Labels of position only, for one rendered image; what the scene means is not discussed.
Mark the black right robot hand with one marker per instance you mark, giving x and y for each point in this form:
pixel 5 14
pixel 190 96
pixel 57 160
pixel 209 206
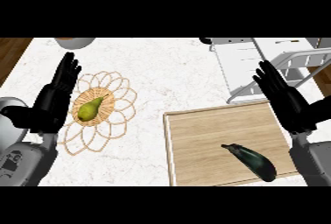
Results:
pixel 292 105

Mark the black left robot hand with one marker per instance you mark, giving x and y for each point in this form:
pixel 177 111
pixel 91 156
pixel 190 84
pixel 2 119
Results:
pixel 51 102

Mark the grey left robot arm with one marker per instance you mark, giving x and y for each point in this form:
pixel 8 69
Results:
pixel 22 157

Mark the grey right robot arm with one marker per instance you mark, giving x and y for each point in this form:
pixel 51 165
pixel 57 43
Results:
pixel 313 160

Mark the pale wooden tray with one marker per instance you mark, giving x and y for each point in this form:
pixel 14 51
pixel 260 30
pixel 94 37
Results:
pixel 228 145

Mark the dark purple eggplant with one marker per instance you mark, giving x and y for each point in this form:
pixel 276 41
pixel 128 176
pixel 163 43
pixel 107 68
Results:
pixel 254 161

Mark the green pear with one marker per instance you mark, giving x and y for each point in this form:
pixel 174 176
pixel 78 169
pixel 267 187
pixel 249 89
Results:
pixel 90 109

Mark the woven wicker flower placemat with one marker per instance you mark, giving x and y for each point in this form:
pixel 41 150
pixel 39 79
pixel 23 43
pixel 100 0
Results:
pixel 100 112

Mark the grey round bowl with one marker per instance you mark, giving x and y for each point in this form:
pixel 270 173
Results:
pixel 75 42

